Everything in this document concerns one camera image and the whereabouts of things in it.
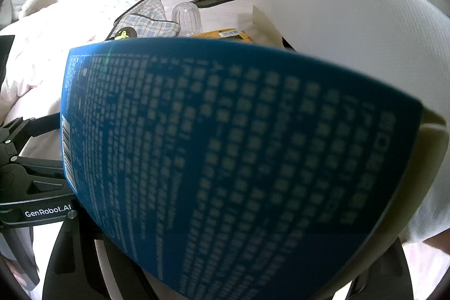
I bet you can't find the white non-woven bag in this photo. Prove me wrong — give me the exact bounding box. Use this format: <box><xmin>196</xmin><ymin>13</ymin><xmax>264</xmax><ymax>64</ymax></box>
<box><xmin>251</xmin><ymin>0</ymin><xmax>450</xmax><ymax>299</ymax></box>

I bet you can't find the yellow snack packet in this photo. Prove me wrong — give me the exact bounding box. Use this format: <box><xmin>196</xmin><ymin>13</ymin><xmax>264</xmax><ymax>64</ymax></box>
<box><xmin>192</xmin><ymin>28</ymin><xmax>254</xmax><ymax>44</ymax></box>

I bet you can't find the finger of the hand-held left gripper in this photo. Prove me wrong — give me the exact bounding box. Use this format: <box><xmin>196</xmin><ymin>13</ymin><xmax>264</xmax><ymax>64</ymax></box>
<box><xmin>0</xmin><ymin>112</ymin><xmax>62</xmax><ymax>146</ymax></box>
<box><xmin>14</xmin><ymin>154</ymin><xmax>76</xmax><ymax>197</ymax></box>

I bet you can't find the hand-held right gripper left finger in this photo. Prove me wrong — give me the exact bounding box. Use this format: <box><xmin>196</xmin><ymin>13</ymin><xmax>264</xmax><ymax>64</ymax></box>
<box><xmin>41</xmin><ymin>219</ymin><xmax>166</xmax><ymax>300</ymax></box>

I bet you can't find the clear ribbed plastic cup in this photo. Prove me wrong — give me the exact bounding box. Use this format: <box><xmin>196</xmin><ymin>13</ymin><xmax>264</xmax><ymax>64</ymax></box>
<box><xmin>171</xmin><ymin>2</ymin><xmax>204</xmax><ymax>37</ymax></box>

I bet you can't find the black smartphone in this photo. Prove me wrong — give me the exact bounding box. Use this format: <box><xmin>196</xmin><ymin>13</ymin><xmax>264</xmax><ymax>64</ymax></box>
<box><xmin>189</xmin><ymin>0</ymin><xmax>239</xmax><ymax>10</ymax></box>

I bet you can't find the plaid zipper pouch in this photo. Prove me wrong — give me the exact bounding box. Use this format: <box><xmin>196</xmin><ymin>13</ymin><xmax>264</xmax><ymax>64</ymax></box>
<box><xmin>105</xmin><ymin>0</ymin><xmax>181</xmax><ymax>40</ymax></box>

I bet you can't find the white floral quilt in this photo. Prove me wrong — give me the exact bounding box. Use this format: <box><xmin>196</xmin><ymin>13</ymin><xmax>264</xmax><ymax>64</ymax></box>
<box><xmin>0</xmin><ymin>0</ymin><xmax>148</xmax><ymax>111</ymax></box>

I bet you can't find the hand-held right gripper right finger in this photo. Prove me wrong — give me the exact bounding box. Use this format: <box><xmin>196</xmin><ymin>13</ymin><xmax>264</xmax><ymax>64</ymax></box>
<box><xmin>346</xmin><ymin>240</ymin><xmax>412</xmax><ymax>300</ymax></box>

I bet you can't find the blue printed box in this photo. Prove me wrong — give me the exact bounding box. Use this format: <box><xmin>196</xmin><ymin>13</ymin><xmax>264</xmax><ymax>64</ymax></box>
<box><xmin>60</xmin><ymin>38</ymin><xmax>424</xmax><ymax>300</ymax></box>

